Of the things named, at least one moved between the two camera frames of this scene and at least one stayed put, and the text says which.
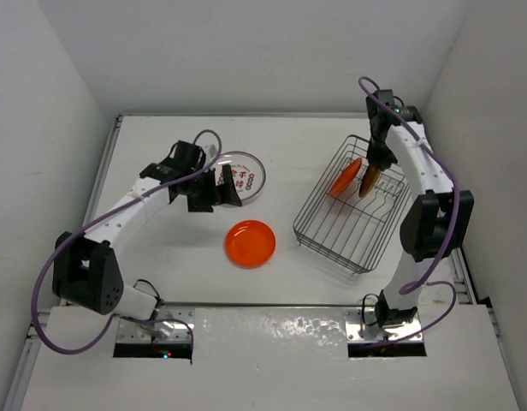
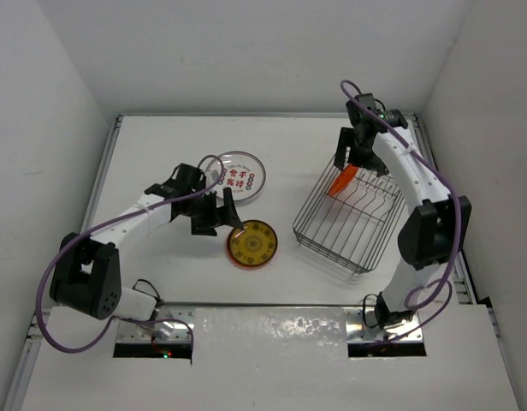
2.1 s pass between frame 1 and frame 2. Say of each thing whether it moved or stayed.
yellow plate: moved
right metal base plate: stayed
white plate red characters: stayed
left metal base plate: stayed
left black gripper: moved
